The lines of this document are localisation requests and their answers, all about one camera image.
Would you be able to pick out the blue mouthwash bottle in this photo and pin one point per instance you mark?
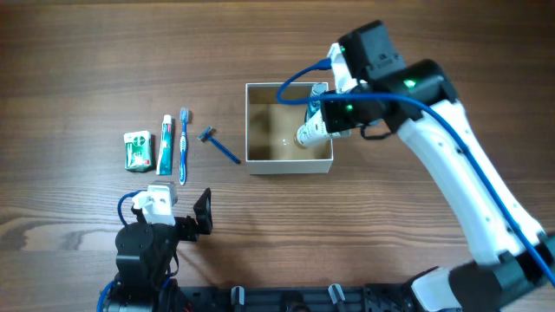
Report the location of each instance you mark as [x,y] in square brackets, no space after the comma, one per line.
[313,107]

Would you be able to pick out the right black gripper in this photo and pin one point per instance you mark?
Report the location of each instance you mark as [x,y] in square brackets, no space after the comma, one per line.
[336,114]

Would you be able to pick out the white open cardboard box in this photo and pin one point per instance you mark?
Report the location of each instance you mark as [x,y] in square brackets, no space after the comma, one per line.
[270,131]

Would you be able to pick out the green soap packet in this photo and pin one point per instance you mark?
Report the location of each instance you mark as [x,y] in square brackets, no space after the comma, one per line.
[138,146]

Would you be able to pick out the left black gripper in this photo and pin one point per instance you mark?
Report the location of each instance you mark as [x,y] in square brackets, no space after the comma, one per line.
[191,224]

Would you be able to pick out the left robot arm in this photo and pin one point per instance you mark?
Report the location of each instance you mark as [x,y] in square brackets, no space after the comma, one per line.
[146,246]

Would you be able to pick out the white lotion tube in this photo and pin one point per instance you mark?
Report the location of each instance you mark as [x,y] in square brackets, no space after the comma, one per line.
[314,132]

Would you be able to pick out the teal toothpaste tube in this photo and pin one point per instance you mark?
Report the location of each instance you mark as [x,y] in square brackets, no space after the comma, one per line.
[164,164]

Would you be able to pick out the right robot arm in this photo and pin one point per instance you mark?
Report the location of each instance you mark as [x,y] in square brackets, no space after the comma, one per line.
[511,254]

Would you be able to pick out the blue white toothbrush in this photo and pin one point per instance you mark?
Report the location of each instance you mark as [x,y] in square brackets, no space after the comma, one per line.
[184,118]

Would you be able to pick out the blue disposable razor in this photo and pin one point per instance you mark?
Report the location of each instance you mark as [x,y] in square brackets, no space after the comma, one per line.
[206,135]

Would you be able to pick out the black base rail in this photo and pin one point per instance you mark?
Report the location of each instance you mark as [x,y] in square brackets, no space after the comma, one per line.
[372,297]

